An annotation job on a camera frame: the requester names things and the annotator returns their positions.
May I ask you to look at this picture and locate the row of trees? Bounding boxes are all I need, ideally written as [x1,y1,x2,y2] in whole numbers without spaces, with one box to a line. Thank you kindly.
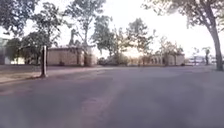
[64,0,184,67]

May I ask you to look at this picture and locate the grey asphalt road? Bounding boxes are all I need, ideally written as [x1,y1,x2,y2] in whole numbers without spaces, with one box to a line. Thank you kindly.
[0,65,224,128]

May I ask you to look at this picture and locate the low beige building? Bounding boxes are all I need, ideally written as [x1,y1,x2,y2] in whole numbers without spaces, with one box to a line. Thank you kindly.
[46,45,98,67]

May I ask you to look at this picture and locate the long low pale building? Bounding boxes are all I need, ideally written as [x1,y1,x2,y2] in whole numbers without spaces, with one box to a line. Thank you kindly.
[148,53,186,67]

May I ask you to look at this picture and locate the tree with white-painted trunk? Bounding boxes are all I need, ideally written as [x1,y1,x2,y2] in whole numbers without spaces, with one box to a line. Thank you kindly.
[30,2,66,79]

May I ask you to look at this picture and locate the verge strip beside road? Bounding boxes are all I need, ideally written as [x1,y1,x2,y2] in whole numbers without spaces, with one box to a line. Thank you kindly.
[0,65,111,84]

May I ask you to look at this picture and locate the large tree with leaning trunk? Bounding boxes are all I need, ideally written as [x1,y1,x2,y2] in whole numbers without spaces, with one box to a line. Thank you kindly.
[143,0,224,72]

